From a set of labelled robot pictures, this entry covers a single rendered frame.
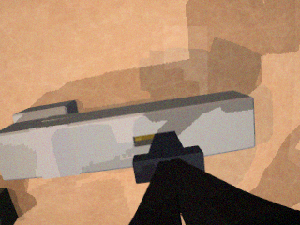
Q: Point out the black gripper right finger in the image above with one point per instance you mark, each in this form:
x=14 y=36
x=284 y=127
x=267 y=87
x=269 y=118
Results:
x=206 y=200

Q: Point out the grey cylinder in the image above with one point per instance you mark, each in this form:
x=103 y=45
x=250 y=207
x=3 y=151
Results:
x=141 y=137

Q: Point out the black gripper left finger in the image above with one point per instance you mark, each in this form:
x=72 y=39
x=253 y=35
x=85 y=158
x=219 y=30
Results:
x=160 y=205

